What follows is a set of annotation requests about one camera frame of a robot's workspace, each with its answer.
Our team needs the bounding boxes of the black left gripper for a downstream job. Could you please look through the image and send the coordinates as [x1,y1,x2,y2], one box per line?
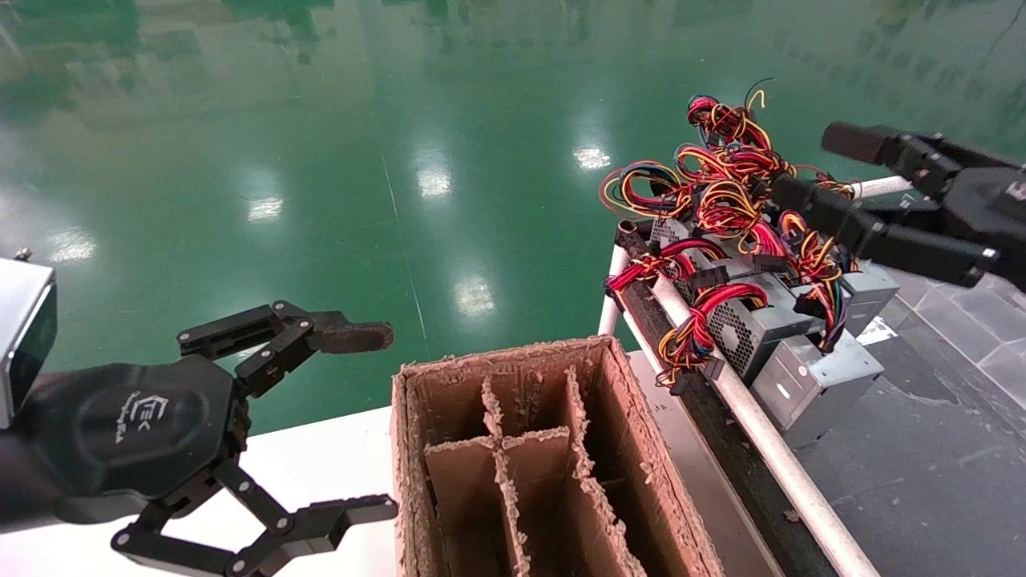
[16,301,399,577]

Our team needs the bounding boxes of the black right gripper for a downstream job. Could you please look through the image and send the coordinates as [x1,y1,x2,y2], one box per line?
[769,120,1026,291]

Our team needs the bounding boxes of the white paper label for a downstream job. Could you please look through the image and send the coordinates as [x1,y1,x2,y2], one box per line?
[856,315,899,347]

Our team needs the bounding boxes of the brown cardboard box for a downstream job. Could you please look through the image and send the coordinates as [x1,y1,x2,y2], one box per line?
[391,335,726,577]

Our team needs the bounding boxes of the cardboard divider insert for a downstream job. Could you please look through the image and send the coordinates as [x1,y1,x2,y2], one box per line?
[422,365,650,577]

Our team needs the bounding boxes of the red yellow blue wire harness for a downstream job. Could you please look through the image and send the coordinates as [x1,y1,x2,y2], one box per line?
[600,159,694,221]

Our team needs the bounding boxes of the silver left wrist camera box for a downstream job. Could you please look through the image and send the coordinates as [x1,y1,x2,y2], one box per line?
[0,255,59,430]

